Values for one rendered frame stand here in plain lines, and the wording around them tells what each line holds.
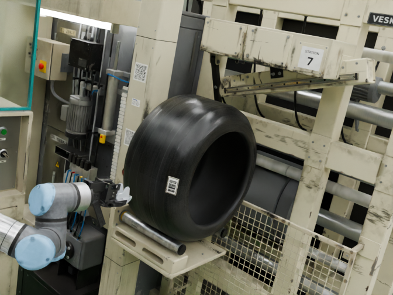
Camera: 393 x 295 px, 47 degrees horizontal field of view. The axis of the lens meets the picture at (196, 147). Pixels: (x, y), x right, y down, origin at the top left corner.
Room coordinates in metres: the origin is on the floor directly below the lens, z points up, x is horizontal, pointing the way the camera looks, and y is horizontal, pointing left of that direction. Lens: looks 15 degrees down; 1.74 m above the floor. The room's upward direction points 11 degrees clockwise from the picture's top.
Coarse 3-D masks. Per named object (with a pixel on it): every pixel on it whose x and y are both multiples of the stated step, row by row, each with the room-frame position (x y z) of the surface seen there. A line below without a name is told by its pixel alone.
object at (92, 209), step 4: (96, 200) 1.35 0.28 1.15; (92, 204) 1.34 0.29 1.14; (96, 204) 1.35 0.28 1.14; (88, 208) 1.37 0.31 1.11; (92, 208) 1.35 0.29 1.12; (96, 208) 1.35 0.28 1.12; (100, 208) 1.37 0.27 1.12; (92, 212) 1.36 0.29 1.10; (96, 212) 1.36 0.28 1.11; (100, 212) 1.37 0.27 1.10; (92, 216) 1.38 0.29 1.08; (96, 216) 1.36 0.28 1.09; (100, 216) 1.37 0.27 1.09; (92, 220) 1.38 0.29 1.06; (96, 220) 1.37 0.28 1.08; (100, 220) 1.37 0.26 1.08; (104, 220) 1.38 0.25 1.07; (96, 224) 1.37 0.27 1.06; (100, 224) 1.37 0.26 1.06; (104, 224) 1.39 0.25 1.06
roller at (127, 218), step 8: (128, 216) 1.79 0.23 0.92; (128, 224) 1.78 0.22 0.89; (136, 224) 1.74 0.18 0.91; (144, 224) 1.73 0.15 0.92; (144, 232) 1.71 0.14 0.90; (152, 232) 1.69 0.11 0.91; (160, 232) 1.68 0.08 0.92; (160, 240) 1.66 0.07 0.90; (168, 240) 1.64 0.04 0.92; (176, 240) 1.64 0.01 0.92; (168, 248) 1.63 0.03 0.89; (176, 248) 1.61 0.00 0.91; (184, 248) 1.62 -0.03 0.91
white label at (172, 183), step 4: (168, 176) 1.51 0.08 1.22; (168, 180) 1.51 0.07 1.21; (172, 180) 1.51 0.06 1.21; (176, 180) 1.50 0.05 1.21; (168, 184) 1.51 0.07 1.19; (172, 184) 1.51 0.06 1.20; (176, 184) 1.50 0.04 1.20; (168, 188) 1.51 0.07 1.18; (172, 188) 1.50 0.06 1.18; (176, 188) 1.50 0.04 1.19; (168, 192) 1.51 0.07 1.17; (172, 192) 1.50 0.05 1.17; (176, 192) 1.50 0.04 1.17
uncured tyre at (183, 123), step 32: (192, 96) 1.81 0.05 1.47; (160, 128) 1.63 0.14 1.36; (192, 128) 1.59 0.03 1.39; (224, 128) 1.67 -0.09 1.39; (128, 160) 1.63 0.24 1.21; (160, 160) 1.55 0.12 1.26; (192, 160) 1.55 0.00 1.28; (224, 160) 2.04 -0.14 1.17; (160, 192) 1.52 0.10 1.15; (192, 192) 2.01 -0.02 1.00; (224, 192) 1.97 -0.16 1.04; (160, 224) 1.57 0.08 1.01; (192, 224) 1.60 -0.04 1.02; (224, 224) 1.79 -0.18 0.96
